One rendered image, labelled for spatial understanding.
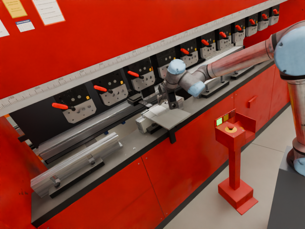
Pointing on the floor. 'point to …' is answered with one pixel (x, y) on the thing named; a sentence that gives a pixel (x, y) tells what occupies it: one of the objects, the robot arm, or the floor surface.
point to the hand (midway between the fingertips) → (164, 104)
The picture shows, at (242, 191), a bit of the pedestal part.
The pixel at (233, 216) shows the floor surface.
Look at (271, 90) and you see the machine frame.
